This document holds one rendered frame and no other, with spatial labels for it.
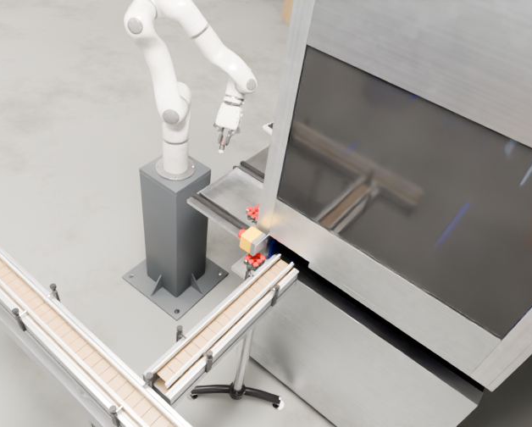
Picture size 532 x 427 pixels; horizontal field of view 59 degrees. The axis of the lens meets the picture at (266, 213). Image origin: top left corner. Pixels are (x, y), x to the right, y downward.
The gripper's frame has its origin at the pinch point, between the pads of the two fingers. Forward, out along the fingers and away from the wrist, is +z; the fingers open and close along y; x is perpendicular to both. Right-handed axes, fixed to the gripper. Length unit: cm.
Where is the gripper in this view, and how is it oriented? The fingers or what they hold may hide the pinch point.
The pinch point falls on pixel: (224, 140)
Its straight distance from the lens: 204.2
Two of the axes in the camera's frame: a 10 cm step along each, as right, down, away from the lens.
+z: -2.6, 9.5, 1.7
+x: -2.5, 1.0, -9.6
